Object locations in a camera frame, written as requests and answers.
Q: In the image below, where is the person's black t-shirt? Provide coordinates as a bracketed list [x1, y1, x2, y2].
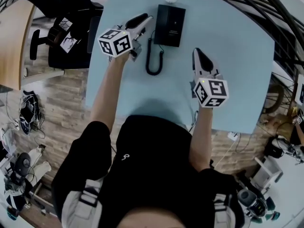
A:
[51, 114, 245, 228]

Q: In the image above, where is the white power strip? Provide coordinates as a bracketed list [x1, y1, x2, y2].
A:
[227, 131, 241, 142]

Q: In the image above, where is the person's right forearm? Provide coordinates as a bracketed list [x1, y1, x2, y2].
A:
[189, 106, 214, 174]

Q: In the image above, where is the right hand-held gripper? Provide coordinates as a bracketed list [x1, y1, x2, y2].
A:
[190, 47, 230, 109]

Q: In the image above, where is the black cable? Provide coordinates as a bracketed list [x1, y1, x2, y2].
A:
[145, 30, 165, 76]

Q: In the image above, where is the white tree picture card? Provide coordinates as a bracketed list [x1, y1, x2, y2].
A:
[59, 30, 79, 54]
[58, 18, 72, 31]

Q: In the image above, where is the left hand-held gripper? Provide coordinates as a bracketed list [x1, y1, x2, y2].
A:
[97, 13, 154, 63]

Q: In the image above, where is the black office chair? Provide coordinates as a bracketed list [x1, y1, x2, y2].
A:
[18, 0, 112, 70]

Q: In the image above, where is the black box device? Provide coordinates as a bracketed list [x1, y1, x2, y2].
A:
[153, 4, 187, 48]

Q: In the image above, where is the wooden desk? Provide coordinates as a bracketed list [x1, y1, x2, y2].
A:
[0, 0, 35, 91]

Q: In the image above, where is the white open box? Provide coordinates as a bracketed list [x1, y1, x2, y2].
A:
[253, 155, 284, 190]

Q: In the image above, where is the tangle of cables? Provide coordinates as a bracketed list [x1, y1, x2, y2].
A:
[6, 90, 46, 140]

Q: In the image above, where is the person's left forearm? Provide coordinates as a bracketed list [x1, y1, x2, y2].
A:
[90, 53, 132, 133]

